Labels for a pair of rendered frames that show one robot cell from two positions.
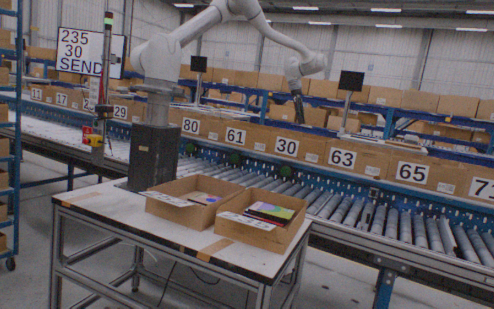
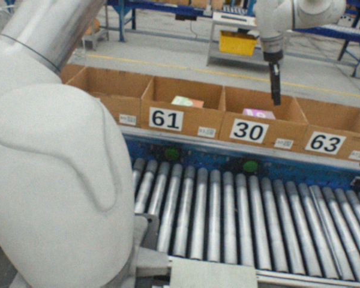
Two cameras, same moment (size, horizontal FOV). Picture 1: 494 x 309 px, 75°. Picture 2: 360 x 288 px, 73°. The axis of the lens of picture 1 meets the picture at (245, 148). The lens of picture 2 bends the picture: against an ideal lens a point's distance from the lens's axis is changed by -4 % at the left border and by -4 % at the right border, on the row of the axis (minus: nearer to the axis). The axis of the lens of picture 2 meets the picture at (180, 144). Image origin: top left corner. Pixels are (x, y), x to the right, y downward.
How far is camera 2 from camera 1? 147 cm
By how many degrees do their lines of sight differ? 34
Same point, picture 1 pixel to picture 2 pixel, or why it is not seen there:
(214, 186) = not seen: outside the picture
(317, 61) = (335, 9)
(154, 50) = (29, 237)
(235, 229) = not seen: outside the picture
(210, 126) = (120, 106)
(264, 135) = (214, 117)
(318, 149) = (294, 133)
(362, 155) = (352, 140)
